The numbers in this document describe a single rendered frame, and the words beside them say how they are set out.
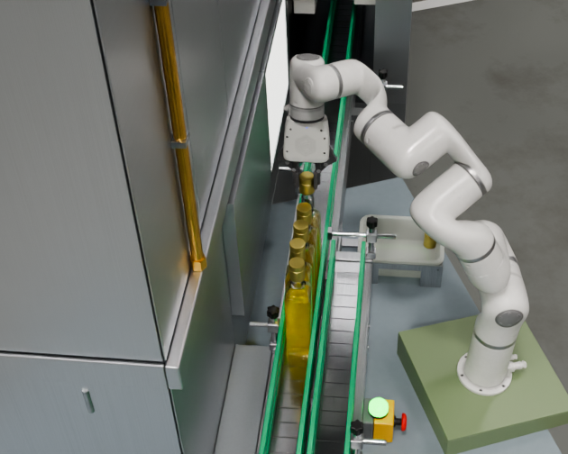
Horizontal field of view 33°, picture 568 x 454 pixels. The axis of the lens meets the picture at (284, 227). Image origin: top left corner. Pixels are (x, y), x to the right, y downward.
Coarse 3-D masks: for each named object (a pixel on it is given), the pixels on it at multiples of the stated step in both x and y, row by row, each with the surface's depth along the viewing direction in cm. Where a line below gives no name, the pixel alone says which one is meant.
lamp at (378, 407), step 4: (372, 400) 211; (376, 400) 211; (380, 400) 211; (384, 400) 211; (372, 404) 210; (376, 404) 210; (380, 404) 210; (384, 404) 210; (388, 404) 211; (372, 408) 210; (376, 408) 210; (380, 408) 209; (384, 408) 210; (388, 408) 211; (372, 412) 210; (376, 412) 209; (380, 412) 209; (384, 412) 210; (388, 412) 211; (372, 416) 211; (376, 416) 210; (380, 416) 210; (384, 416) 211
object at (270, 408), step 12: (336, 0) 330; (324, 48) 295; (276, 348) 209; (276, 360) 206; (276, 372) 204; (276, 384) 205; (276, 396) 206; (264, 420) 195; (264, 432) 193; (264, 444) 191
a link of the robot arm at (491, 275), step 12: (492, 228) 196; (504, 240) 196; (492, 252) 186; (504, 252) 192; (468, 264) 187; (480, 264) 186; (492, 264) 187; (504, 264) 190; (468, 276) 192; (480, 276) 189; (492, 276) 189; (504, 276) 191; (480, 288) 193; (492, 288) 192
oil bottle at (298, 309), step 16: (288, 288) 205; (304, 288) 204; (288, 304) 205; (304, 304) 205; (288, 320) 209; (304, 320) 208; (288, 336) 213; (304, 336) 212; (288, 352) 217; (304, 352) 216
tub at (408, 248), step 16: (384, 224) 257; (400, 224) 257; (416, 224) 256; (384, 240) 260; (400, 240) 260; (416, 240) 259; (384, 256) 255; (400, 256) 255; (416, 256) 255; (432, 256) 255
